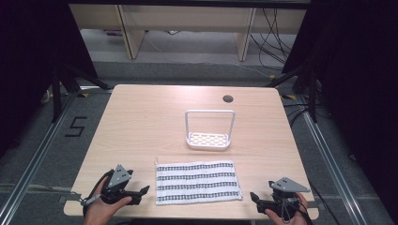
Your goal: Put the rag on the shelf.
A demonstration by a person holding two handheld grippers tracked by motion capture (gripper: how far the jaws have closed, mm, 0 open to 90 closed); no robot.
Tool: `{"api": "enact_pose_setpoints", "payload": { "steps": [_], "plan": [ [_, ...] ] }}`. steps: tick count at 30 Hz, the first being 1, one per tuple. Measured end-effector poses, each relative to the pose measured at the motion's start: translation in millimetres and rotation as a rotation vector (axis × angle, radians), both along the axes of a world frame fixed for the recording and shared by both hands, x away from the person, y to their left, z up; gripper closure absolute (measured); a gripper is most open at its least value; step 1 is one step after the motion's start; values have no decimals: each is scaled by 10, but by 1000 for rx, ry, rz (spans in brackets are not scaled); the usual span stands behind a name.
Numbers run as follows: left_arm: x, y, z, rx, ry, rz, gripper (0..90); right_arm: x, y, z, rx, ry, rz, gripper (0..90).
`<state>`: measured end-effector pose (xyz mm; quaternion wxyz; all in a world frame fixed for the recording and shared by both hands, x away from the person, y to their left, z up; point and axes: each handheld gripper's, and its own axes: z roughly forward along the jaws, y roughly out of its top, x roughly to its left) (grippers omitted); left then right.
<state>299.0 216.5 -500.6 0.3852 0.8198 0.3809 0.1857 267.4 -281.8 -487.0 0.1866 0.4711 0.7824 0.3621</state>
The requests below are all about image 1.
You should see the person's right hand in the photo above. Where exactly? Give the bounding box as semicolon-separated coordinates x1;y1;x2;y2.
264;191;310;225

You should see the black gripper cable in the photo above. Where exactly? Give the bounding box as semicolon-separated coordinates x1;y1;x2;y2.
294;195;314;225
69;169;115;218

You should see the beige wooden desk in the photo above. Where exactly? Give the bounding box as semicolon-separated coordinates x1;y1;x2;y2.
69;4;308;62

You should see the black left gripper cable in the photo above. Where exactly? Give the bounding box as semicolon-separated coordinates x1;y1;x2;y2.
69;169;115;218

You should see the aluminium floor rail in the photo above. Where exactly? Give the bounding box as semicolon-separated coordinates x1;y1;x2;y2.
0;85;112;225
281;93;367;225

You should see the person's left hand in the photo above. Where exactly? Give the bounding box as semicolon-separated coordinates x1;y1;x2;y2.
83;177;133;225

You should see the white towel rack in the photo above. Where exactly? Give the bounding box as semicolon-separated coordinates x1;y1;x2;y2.
184;109;237;152

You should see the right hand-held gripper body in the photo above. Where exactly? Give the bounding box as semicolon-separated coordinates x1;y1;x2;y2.
268;176;312;222

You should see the thin black floor cable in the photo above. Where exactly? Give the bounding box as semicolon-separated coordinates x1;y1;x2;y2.
308;178;342;225

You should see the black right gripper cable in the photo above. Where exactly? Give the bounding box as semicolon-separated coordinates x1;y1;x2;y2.
294;195;314;225

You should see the dark curtain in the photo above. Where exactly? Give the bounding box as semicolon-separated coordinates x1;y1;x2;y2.
0;0;99;158
281;0;398;217

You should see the white striped towel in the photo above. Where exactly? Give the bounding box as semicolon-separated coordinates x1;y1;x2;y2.
154;157;244;206

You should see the bundle of black cables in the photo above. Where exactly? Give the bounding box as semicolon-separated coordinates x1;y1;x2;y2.
249;7;299;71

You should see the black metal stand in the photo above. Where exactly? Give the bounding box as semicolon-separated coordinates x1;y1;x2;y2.
50;64;114;124
266;60;320;124

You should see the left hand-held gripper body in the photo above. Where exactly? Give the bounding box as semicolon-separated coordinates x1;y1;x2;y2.
100;164;135;205

